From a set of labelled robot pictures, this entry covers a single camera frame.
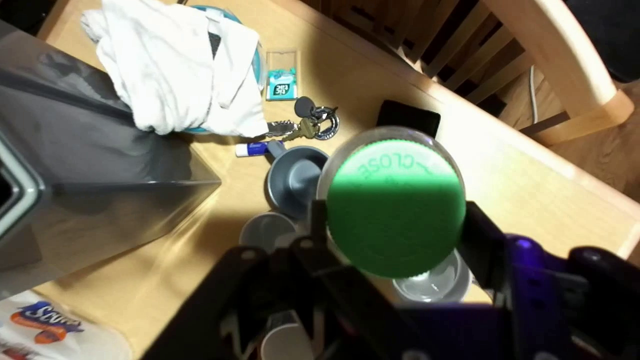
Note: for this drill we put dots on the paper towel roll pack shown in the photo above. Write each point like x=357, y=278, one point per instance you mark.
x=53, y=327

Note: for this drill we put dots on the white cloth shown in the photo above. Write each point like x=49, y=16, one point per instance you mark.
x=173, y=66

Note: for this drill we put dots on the blue pen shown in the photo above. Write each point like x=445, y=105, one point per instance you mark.
x=250, y=150

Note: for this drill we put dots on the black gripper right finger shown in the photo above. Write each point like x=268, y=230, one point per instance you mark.
x=483, y=242

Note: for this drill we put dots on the bunch of keys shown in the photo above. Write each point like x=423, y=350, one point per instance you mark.
x=310, y=121

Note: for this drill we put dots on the black wallet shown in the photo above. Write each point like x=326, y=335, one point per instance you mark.
x=411, y=119

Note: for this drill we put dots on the light wooden chair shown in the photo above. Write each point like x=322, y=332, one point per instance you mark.
x=547, y=66

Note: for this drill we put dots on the blue-grey mug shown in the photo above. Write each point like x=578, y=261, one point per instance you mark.
x=292, y=182

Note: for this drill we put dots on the large white mug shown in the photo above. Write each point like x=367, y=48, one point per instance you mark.
x=440, y=282

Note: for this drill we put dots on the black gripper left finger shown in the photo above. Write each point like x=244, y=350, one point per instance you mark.
x=319, y=222

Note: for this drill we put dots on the teal gum pack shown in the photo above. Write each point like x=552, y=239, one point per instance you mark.
x=281, y=81

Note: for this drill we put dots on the grey plastic bin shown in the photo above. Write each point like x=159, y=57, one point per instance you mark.
x=81, y=173

